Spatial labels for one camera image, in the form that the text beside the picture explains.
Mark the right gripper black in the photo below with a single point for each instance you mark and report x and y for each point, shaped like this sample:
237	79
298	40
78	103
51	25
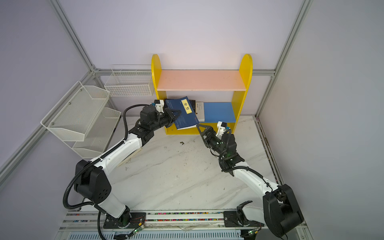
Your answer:
208	132

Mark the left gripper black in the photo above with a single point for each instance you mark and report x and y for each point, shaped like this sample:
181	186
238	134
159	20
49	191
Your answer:
169	113

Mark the navy book yellow label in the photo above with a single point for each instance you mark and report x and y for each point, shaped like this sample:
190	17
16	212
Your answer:
128	158
187	118

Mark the black wolf cover book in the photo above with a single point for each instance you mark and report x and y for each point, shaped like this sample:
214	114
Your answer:
193	104

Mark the white portfolio book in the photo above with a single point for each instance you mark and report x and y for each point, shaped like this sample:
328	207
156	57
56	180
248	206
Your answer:
200	111

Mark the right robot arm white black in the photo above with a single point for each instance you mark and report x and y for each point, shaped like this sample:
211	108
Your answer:
279	211

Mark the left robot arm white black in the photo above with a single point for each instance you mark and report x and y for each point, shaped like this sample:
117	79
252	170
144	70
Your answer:
91	186

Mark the yellow bookshelf pink blue shelves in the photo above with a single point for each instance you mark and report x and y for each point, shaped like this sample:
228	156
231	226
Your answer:
225	90

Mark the white mesh two-tier rack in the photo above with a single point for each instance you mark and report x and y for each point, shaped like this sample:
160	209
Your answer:
83	121

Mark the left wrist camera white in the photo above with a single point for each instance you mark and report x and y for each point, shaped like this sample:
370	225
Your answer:
159	105

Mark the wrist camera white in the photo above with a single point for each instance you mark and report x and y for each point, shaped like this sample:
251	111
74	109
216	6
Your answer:
159	105
222	128

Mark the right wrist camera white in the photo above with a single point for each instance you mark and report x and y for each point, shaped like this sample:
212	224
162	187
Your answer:
222	128

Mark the white wire basket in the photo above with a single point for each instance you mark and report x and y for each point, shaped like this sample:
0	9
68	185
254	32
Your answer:
130	84

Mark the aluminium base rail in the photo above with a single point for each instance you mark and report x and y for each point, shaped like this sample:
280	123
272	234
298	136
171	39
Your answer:
162	225

